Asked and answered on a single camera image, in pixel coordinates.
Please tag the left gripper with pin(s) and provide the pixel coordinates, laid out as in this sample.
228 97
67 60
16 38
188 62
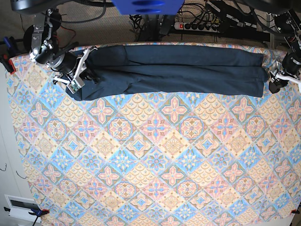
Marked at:
291 65

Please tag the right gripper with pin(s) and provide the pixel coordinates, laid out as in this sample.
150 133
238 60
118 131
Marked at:
68 62

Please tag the dark blue t-shirt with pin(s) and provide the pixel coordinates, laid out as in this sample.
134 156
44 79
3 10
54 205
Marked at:
172 68

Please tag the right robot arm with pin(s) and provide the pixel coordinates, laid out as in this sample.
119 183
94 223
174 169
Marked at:
45 48

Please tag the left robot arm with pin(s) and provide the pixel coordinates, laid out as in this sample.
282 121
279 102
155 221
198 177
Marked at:
279 69

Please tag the black round stool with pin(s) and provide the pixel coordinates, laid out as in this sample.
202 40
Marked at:
27 39

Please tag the blue orange clamp upper left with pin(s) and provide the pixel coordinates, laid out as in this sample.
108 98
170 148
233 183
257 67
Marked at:
5 59

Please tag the blue orange clamp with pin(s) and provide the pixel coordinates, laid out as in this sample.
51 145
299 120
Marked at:
35 213
5 59

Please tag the white power strip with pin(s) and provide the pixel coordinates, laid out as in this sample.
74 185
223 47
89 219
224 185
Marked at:
202 27

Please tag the patterned colourful tablecloth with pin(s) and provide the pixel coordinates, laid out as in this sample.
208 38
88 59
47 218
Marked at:
156 159

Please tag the orange clamp lower right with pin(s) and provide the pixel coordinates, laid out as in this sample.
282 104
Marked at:
295 212

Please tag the blue orange clamp lower left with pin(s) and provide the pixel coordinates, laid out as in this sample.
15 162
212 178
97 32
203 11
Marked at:
35 213

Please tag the white floor vent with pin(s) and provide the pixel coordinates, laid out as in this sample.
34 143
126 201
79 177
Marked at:
19 207

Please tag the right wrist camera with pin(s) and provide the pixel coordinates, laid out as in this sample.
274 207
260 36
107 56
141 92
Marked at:
75 85

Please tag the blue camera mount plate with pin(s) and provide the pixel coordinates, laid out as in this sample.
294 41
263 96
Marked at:
148 7

